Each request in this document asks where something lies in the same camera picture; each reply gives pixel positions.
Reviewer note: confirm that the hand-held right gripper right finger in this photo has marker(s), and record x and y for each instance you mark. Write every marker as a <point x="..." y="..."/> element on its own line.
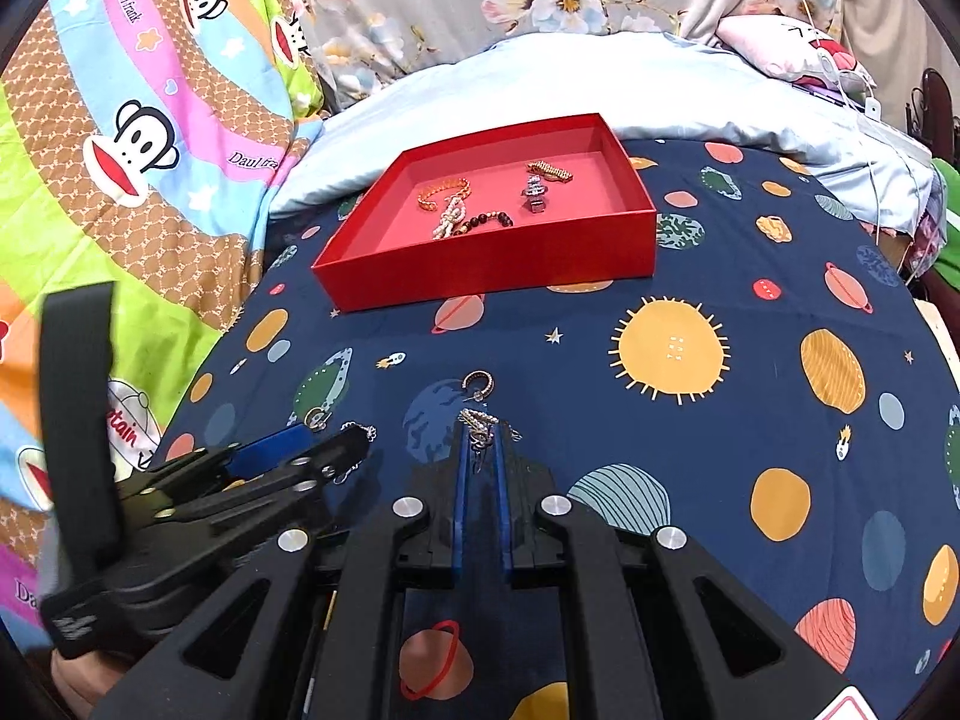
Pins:
<point x="504" y="517"/>

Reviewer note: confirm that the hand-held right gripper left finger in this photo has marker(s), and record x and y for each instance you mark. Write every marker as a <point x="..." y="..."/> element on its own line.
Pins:
<point x="457" y="510"/>

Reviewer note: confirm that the grey floral quilt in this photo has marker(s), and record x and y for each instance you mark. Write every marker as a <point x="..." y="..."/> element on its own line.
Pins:
<point x="450" y="15"/>

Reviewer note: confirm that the person's left forearm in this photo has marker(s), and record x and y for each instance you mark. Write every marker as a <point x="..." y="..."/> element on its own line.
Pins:
<point x="82" y="690"/>

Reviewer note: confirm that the small hoop earring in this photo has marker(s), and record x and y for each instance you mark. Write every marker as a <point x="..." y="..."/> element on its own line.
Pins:
<point x="321" y="420"/>

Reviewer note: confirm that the thin hoop earring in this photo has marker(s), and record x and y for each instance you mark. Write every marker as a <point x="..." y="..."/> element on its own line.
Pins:
<point x="466" y="379"/>

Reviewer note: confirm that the gold bangle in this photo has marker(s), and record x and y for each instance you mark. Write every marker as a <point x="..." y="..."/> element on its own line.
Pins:
<point x="442" y="186"/>

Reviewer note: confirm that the silver wristwatch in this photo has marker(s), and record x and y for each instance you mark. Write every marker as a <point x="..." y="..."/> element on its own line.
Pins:
<point x="534" y="191"/>

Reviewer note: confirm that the red and white card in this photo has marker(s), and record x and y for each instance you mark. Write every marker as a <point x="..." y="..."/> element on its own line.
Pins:
<point x="847" y="709"/>

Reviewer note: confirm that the pink and white pillow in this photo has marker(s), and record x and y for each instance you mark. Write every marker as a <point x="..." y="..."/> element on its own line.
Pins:
<point x="772" y="45"/>

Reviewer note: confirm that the navy planet print bedsheet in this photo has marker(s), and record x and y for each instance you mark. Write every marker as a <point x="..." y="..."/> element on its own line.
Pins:
<point x="750" y="427"/>

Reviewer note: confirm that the gold link watch band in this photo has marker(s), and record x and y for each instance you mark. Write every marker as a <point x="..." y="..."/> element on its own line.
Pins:
<point x="551" y="171"/>

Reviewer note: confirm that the dark metal chair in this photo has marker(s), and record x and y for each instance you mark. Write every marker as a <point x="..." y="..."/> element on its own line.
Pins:
<point x="934" y="86"/>

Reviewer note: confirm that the light blue pillow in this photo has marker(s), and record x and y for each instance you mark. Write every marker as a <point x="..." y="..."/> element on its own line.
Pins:
<point x="600" y="75"/>

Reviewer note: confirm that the green cloth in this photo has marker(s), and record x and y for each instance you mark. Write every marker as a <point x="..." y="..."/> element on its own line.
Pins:
<point x="949" y="225"/>

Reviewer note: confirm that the red cardboard box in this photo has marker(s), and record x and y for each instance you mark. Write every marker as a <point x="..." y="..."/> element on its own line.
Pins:
<point x="487" y="277"/>

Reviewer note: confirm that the colourful monkey cartoon quilt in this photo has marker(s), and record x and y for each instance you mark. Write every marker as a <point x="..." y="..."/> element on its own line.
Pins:
<point x="150" y="52"/>

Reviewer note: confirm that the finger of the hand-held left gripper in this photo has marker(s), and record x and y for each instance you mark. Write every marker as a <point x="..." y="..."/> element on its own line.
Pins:
<point x="315" y="469"/>
<point x="266" y="450"/>

